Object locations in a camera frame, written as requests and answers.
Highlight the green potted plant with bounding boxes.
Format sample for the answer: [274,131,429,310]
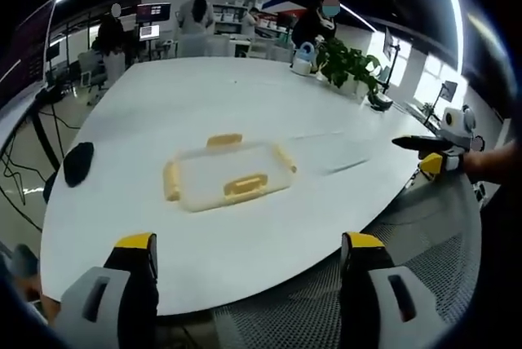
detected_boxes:
[315,37,383,101]

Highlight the large dark display screen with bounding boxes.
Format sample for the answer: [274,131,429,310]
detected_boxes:
[0,0,59,99]

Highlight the black floor cables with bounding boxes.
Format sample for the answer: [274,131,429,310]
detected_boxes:
[0,99,78,236]

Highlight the black stand with pole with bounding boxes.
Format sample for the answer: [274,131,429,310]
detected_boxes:
[368,26,404,113]

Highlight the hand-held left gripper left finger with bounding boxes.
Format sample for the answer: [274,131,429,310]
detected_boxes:
[59,232,160,349]

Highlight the small monitor on stand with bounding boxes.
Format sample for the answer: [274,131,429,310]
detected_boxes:
[138,24,161,60]

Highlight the clear lid with yellow clips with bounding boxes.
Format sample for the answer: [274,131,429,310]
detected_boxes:
[161,132,299,214]

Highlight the dark wall monitor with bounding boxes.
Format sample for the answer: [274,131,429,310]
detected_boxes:
[135,2,173,23]

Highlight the white and blue kettle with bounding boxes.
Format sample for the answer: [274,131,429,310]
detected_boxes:
[290,41,318,77]

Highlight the grey mesh office chair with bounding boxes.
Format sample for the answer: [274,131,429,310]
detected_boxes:
[211,169,489,349]

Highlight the white storage shelf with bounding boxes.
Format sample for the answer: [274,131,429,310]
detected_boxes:
[210,0,264,37]

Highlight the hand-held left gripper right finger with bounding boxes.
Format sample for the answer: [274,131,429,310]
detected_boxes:
[339,231,440,349]

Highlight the dark cloth bundle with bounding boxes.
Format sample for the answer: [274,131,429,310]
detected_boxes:
[64,141,96,188]

